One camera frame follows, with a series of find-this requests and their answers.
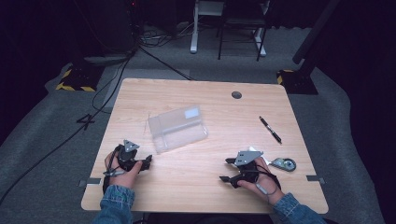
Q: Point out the person's right hand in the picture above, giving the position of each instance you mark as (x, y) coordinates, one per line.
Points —
(264, 183)

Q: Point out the yellow black striped stand base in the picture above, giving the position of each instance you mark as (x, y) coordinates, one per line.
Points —
(295, 82)
(77, 81)

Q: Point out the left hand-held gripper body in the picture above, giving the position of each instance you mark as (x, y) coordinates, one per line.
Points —
(127, 154)

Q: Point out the dark cabinet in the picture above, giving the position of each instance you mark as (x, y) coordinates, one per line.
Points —
(109, 28)

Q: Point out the small white eraser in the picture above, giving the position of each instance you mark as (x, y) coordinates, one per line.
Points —
(260, 154)

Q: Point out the black metal frame chair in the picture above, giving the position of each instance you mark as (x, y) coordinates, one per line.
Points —
(241, 21)

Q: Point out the black fabric bag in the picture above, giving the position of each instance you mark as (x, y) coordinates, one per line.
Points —
(205, 219)

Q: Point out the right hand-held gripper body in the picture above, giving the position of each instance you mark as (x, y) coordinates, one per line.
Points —
(246, 169)

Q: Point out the green and black correction tape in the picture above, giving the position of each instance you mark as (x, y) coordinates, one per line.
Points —
(284, 164)

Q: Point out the white desk frame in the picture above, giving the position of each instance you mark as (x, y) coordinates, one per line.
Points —
(195, 28)

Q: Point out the grey tape strip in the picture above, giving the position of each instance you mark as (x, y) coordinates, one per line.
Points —
(315, 179)
(90, 182)

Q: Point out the black pen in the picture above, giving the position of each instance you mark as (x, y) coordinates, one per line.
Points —
(270, 129)

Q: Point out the person's left hand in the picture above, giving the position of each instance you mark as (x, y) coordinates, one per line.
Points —
(123, 177)

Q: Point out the black slanted stand pole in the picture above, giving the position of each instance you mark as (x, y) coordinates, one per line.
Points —
(314, 34)

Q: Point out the transparent plastic pencil case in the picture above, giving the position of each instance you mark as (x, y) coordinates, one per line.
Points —
(178, 129)

